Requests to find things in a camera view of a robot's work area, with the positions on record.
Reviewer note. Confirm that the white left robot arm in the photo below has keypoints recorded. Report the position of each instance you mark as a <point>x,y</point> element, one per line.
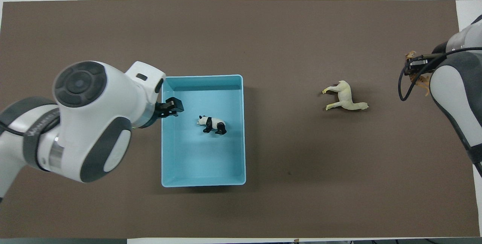
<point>86,123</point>

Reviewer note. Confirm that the orange striped tiger toy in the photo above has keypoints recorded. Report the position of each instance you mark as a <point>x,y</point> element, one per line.
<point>422,81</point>

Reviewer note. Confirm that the brown table mat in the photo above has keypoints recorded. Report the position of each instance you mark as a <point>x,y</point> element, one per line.
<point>301,29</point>

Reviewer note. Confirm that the light blue storage box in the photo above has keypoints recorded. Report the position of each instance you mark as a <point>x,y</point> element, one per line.
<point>203,157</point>

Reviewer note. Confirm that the black white panda toy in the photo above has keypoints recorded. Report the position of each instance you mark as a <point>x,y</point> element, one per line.
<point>211,123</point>

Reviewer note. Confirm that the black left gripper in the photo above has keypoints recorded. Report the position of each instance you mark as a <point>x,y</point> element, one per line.
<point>160,109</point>

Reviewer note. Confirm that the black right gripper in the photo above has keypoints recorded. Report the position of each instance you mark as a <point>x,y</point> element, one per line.
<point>418,63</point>

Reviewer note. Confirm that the cream horse toy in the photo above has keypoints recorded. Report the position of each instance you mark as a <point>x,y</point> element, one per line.
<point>346,95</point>

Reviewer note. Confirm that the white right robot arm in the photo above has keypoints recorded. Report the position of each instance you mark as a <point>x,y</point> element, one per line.
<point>455,86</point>

